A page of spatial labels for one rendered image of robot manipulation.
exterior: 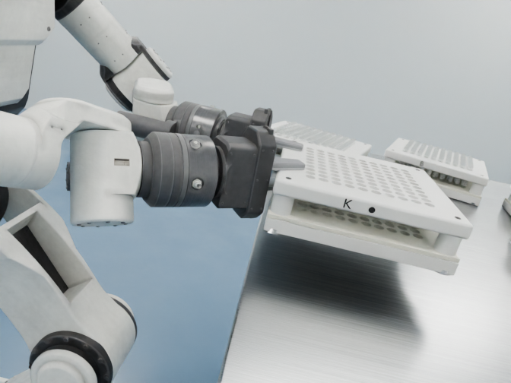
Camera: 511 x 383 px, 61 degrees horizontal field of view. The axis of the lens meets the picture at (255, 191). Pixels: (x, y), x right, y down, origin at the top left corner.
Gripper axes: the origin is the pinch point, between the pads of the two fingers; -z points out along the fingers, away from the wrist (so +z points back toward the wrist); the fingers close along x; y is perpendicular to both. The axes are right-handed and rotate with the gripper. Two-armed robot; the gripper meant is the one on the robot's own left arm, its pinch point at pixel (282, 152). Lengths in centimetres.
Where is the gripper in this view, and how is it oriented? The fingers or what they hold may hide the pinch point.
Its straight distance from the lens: 70.7
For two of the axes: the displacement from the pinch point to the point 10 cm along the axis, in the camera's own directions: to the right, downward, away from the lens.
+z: -9.5, -2.5, 1.7
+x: -1.8, 9.2, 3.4
